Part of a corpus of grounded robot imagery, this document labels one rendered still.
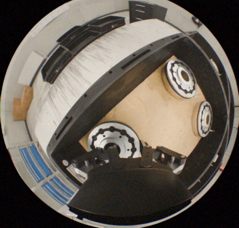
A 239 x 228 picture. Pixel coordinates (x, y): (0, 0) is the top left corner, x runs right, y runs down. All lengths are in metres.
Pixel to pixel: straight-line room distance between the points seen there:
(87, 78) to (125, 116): 0.26
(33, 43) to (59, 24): 0.86
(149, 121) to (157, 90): 0.07
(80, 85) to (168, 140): 0.37
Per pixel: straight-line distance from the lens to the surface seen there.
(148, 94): 0.18
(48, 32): 2.79
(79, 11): 3.03
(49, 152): 0.15
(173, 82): 0.18
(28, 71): 2.89
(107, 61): 0.38
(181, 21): 3.45
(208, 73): 0.27
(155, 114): 0.18
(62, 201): 1.90
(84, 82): 0.38
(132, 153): 0.16
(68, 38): 1.28
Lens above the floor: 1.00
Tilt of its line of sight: 85 degrees down
